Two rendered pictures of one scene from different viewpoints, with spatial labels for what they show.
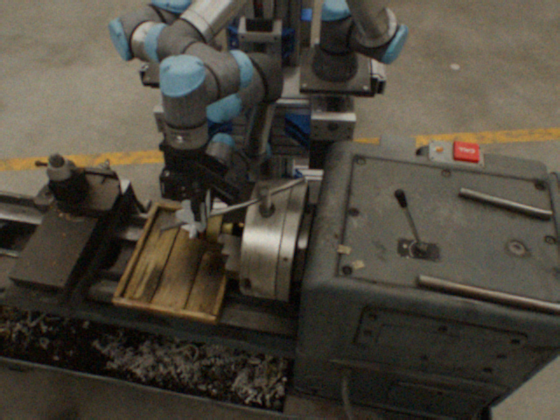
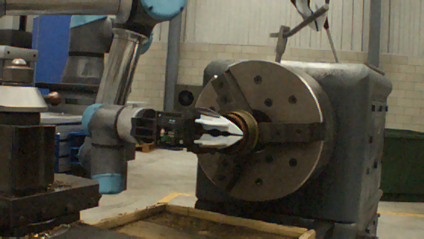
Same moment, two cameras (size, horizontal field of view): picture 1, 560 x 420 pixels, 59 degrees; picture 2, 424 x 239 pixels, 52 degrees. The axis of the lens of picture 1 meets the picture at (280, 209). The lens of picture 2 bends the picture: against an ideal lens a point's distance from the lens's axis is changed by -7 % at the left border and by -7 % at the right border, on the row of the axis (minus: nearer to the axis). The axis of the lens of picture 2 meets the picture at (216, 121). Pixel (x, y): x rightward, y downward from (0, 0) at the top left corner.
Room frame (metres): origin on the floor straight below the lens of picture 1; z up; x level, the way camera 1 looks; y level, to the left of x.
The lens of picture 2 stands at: (0.51, 1.06, 1.15)
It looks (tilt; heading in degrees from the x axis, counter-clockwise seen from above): 3 degrees down; 287
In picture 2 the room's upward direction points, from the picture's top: 4 degrees clockwise
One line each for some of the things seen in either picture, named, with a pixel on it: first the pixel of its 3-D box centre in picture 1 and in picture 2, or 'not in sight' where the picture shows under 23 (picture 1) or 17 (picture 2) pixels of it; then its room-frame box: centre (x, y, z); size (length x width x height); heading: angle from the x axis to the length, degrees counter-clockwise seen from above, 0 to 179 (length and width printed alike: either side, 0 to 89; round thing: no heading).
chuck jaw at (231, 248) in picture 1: (235, 259); (289, 131); (0.65, 0.11, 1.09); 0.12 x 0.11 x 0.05; 169
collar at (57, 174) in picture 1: (59, 166); (17, 98); (0.91, 0.61, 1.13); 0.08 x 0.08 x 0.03
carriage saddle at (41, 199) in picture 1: (60, 235); not in sight; (0.85, 0.68, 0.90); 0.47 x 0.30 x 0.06; 169
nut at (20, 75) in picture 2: (55, 158); (18, 72); (0.91, 0.61, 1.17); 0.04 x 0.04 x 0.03
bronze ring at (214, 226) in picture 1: (217, 227); (234, 132); (0.75, 0.17, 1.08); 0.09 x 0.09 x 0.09; 79
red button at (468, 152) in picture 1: (465, 152); not in sight; (0.86, -0.46, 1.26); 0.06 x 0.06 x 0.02; 79
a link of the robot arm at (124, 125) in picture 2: not in sight; (137, 123); (0.95, 0.20, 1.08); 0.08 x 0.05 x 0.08; 78
